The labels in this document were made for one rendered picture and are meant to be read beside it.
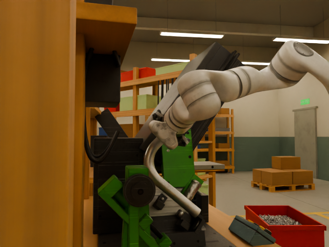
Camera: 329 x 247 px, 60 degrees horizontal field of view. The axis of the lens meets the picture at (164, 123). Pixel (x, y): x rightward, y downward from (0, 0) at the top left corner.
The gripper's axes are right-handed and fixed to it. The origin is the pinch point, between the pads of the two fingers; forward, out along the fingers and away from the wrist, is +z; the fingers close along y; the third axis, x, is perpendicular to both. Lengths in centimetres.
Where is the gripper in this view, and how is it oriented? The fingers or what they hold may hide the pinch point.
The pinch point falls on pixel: (165, 135)
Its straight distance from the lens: 88.9
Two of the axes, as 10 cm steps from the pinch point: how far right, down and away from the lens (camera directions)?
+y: -7.1, -7.0, 0.6
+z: -2.2, 3.0, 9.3
